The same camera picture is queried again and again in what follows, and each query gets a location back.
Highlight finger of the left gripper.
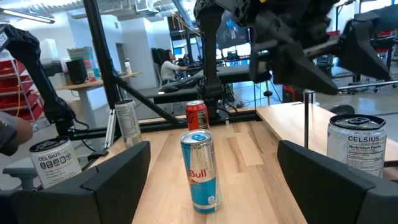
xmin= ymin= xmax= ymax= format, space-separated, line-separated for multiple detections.
xmin=338 ymin=19 xmax=391 ymax=81
xmin=273 ymin=42 xmax=339 ymax=96

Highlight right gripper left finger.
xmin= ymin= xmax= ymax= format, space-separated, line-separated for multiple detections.
xmin=0 ymin=141 xmax=152 ymax=224

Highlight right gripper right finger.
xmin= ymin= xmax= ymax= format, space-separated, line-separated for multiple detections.
xmin=276 ymin=139 xmax=398 ymax=224

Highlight white Celsius can orange print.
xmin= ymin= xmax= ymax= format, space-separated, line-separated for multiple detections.
xmin=326 ymin=113 xmax=388 ymax=179

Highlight white Celsius Arctic Vibe can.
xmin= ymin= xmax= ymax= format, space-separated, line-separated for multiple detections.
xmin=114 ymin=98 xmax=143 ymax=149

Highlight blue silver Red Bull can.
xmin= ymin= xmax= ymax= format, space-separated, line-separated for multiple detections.
xmin=180 ymin=129 xmax=223 ymax=214

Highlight red Coca-Cola can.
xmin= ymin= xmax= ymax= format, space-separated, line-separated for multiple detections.
xmin=185 ymin=100 xmax=210 ymax=131

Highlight white Celsius can pineapple print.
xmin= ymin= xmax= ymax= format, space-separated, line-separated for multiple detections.
xmin=29 ymin=136 xmax=83 ymax=190

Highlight silver aluminium extrusion bar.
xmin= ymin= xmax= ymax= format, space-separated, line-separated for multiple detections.
xmin=104 ymin=108 xmax=118 ymax=149

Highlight person's hand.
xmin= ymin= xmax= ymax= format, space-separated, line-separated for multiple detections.
xmin=14 ymin=115 xmax=34 ymax=146

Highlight wooden background desk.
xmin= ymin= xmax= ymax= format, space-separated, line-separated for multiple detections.
xmin=30 ymin=71 xmax=144 ymax=131

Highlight black background table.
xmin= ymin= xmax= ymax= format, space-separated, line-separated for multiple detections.
xmin=136 ymin=63 xmax=252 ymax=105

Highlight person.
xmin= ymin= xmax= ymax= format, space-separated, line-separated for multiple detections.
xmin=160 ymin=49 xmax=190 ymax=82

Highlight black box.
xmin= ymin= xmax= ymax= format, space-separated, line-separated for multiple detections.
xmin=66 ymin=58 xmax=88 ymax=85

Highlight red storage rack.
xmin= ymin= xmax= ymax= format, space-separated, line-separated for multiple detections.
xmin=0 ymin=58 xmax=46 ymax=124

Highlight white stacked bins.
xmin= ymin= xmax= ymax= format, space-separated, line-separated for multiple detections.
xmin=39 ymin=39 xmax=60 ymax=63

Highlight long ceiling light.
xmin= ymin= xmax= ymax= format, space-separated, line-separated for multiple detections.
xmin=0 ymin=6 xmax=56 ymax=25

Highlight black frame bracket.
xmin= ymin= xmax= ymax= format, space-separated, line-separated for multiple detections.
xmin=86 ymin=150 xmax=109 ymax=162

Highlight wall display screen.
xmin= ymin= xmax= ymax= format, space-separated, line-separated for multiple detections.
xmin=216 ymin=11 xmax=249 ymax=50

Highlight black metal table frame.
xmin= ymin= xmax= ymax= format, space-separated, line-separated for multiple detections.
xmin=67 ymin=0 xmax=261 ymax=162

